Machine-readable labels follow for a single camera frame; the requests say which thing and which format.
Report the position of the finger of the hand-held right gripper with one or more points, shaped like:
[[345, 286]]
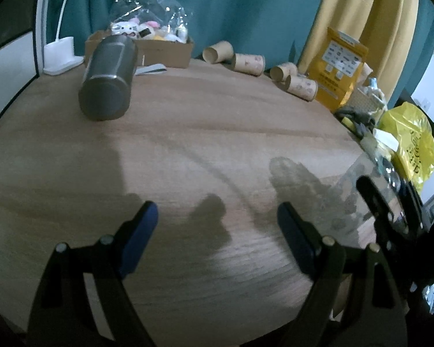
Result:
[[378, 206], [414, 202]]

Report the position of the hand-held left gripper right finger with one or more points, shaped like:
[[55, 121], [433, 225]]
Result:
[[296, 240]]

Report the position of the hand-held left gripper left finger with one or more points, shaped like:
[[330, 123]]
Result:
[[140, 240]]

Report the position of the grey metal bottle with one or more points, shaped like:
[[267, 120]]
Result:
[[108, 79]]

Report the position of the brown paper cup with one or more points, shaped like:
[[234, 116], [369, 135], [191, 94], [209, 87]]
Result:
[[303, 87], [249, 63], [282, 72], [218, 52]]

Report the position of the yellow plastic bag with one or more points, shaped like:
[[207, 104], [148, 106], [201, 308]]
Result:
[[414, 141]]

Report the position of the white paper slip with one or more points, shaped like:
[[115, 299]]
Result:
[[386, 138]]

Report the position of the dark cloth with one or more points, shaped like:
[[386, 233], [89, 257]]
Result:
[[352, 117]]

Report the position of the white woven basket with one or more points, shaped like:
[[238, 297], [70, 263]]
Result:
[[364, 102]]

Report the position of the yellow paper package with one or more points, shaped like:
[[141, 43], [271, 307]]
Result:
[[341, 68]]

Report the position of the brown cardboard box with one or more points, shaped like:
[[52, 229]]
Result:
[[166, 52]]

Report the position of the yellow curtain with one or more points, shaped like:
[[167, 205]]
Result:
[[365, 11]]

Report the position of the white desk lamp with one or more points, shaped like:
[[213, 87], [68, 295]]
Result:
[[59, 54]]

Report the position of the clear bag of plush toys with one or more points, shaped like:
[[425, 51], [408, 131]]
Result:
[[148, 16]]

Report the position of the teal curtain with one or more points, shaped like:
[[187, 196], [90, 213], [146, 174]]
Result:
[[220, 11]]

